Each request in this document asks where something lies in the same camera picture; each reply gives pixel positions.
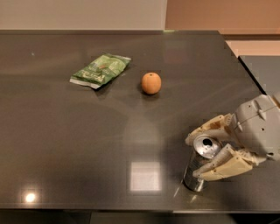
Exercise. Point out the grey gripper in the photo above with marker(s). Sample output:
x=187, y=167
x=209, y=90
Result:
x=255, y=128

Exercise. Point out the silver redbull can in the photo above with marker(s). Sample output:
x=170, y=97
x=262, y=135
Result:
x=203, y=149

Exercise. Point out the orange fruit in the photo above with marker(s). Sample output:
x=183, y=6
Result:
x=151, y=83

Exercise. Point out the green chip bag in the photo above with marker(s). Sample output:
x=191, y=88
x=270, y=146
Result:
x=100, y=71

